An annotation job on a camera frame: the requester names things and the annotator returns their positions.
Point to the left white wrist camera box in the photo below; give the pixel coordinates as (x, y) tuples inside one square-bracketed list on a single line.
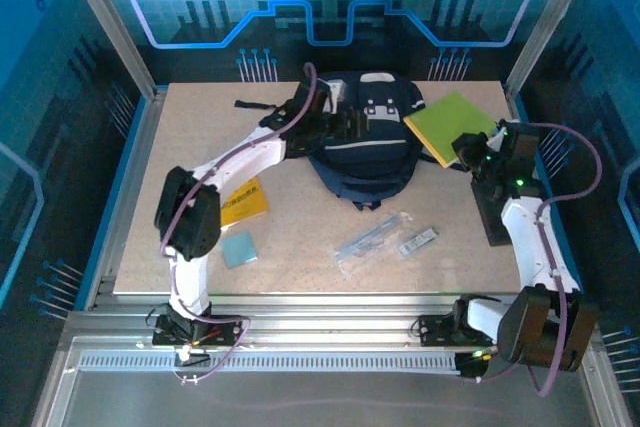
[(336, 97)]

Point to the yellow book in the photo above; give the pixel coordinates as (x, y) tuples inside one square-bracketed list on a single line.
[(247, 204)]

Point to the aluminium frame rail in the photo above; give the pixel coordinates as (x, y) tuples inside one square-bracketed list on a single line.
[(330, 319)]

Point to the black box with green light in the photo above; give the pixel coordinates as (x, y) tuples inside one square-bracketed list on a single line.
[(470, 364)]

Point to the navy blue backpack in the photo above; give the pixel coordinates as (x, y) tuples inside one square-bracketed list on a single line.
[(365, 167)]

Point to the green notebook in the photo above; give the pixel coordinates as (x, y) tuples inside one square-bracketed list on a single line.
[(450, 122)]

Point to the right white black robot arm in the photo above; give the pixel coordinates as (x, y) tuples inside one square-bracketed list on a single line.
[(535, 247)]

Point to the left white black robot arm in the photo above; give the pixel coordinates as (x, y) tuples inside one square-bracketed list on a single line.
[(240, 159)]

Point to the clear plastic stationery bag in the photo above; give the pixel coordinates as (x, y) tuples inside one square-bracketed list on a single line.
[(367, 242)]

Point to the aluminium frame post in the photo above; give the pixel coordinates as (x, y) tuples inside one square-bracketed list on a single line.
[(550, 22), (107, 22)]

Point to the small pack with barcode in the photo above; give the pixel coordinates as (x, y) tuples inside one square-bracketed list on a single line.
[(417, 243)]

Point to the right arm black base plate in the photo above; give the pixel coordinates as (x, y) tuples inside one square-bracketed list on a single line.
[(435, 332)]

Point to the pale blue square pad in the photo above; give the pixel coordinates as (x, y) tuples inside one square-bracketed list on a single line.
[(239, 249)]

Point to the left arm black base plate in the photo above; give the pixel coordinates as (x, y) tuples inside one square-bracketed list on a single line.
[(225, 332)]

